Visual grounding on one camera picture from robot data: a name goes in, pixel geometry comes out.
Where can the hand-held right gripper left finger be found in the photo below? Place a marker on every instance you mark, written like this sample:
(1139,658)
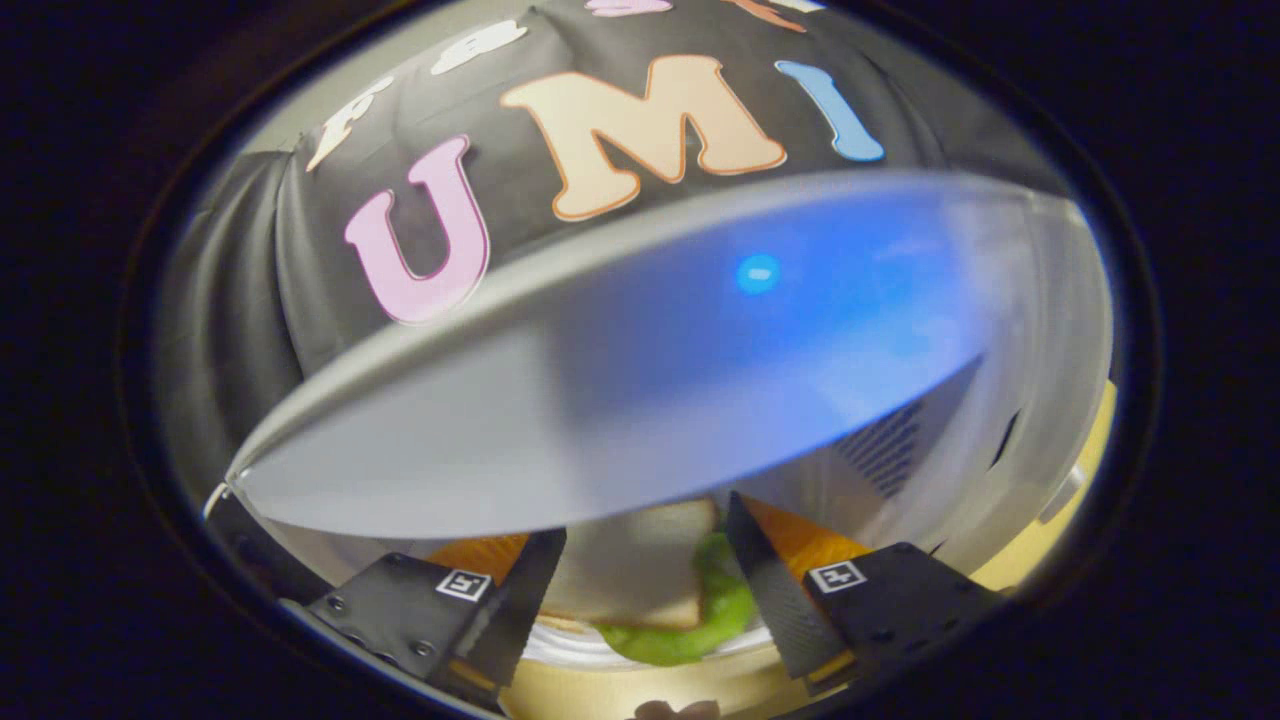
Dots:
(525,600)

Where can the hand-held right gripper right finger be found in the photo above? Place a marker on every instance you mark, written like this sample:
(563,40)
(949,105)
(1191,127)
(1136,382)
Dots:
(770,590)

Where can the lettuce sandwich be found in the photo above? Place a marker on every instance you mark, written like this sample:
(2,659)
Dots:
(630,570)

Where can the white microwave oven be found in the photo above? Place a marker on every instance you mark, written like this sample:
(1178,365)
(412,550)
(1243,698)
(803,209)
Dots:
(600,400)

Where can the round microwave turntable plate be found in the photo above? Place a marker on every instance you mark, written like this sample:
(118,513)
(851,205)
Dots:
(560,648)

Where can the black backdrop cloth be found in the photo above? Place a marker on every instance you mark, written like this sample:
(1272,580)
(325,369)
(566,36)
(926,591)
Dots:
(250,250)

